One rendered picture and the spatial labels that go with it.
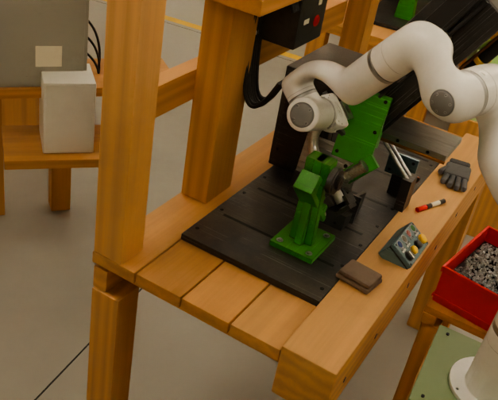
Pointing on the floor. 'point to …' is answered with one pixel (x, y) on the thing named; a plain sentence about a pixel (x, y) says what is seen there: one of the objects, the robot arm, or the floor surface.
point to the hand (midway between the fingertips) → (339, 113)
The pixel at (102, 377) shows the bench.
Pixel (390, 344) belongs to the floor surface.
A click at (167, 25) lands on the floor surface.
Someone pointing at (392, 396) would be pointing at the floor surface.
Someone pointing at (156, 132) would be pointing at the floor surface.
